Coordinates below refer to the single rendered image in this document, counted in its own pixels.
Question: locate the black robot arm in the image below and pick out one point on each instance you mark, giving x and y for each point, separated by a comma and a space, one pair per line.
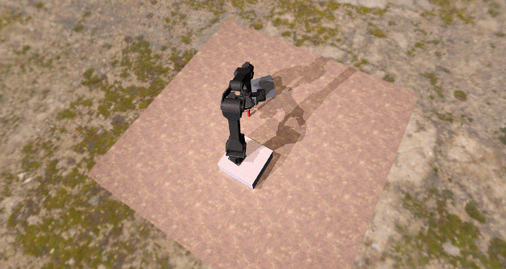
232, 109

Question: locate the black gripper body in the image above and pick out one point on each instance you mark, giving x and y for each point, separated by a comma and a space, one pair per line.
260, 94

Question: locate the grey sloped panel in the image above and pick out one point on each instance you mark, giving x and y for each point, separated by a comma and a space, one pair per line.
266, 83

